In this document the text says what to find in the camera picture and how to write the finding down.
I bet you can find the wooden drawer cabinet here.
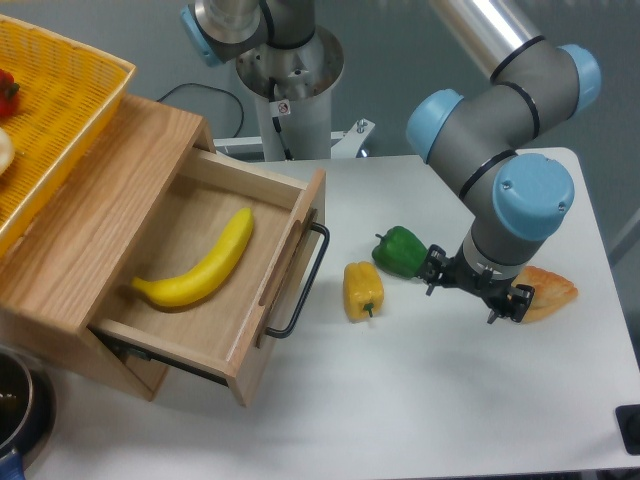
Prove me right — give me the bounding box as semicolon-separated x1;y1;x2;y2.
1;95;214;400

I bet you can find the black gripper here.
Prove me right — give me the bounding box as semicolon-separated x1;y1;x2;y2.
423;244;535;324

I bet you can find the dark metal pot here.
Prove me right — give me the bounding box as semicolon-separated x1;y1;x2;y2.
1;350;56;479

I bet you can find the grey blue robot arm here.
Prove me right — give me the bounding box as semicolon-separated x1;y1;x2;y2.
180;1;601;322

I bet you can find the yellow plastic basket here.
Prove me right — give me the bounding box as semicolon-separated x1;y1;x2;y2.
1;16;136;252

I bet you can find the black table corner socket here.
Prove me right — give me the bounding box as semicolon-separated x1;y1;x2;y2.
615;404;640;456

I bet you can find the wooden top drawer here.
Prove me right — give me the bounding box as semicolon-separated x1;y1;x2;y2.
90;149;329;406

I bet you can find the white toy food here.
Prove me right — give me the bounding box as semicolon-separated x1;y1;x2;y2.
0;128;15;174

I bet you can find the red toy pepper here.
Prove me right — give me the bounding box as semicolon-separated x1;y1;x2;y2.
0;70;20;117

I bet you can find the yellow toy banana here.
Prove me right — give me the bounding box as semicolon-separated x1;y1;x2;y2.
130;207;254;308

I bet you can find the yellow toy bell pepper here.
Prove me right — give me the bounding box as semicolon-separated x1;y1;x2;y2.
343;261;384;322

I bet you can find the green toy bell pepper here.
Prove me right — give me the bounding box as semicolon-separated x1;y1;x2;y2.
371;226;428;279

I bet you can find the toy pastry bread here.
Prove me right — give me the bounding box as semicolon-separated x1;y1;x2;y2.
512;266;579;323

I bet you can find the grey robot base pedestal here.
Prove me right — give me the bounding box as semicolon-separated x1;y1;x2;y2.
236;26;344;161

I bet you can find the black cable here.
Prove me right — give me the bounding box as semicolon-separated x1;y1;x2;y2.
156;82;245;142

